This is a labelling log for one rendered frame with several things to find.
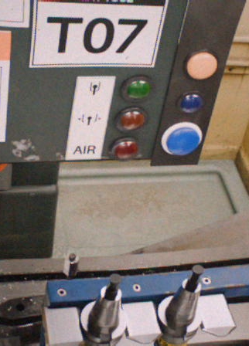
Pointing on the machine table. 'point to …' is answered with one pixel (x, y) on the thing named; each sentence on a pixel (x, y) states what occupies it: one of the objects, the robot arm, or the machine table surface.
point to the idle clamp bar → (27, 308)
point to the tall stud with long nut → (71, 266)
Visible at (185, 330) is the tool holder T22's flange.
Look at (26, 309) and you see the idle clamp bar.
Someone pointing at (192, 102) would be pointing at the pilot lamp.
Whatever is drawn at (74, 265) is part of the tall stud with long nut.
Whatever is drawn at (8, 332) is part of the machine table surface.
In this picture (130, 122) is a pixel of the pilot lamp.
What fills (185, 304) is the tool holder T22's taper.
